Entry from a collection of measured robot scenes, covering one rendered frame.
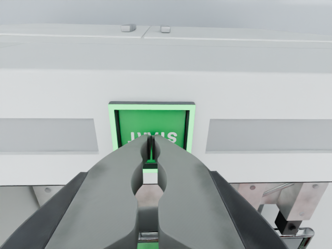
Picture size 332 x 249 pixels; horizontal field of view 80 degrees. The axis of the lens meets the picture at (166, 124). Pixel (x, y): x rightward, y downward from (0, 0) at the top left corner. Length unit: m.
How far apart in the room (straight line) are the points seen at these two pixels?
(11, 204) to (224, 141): 0.23
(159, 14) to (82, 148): 0.96
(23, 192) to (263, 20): 1.15
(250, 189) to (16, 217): 0.27
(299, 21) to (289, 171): 1.14
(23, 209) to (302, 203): 0.34
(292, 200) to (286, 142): 0.16
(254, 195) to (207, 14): 0.94
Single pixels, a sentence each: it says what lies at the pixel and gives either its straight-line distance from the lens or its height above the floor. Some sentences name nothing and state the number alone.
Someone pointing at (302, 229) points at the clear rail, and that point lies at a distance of 0.40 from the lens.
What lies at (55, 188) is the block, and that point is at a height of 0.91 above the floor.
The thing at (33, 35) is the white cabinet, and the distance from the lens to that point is 0.40.
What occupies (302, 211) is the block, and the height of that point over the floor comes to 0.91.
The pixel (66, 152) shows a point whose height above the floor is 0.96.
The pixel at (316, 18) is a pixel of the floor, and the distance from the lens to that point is 1.34.
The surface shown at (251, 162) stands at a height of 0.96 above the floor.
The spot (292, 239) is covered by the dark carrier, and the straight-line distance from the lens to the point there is 0.41.
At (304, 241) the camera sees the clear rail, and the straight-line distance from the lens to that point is 0.42.
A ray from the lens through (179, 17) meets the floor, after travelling 1.09.
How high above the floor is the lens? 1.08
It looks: 62 degrees down
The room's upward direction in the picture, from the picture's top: 175 degrees clockwise
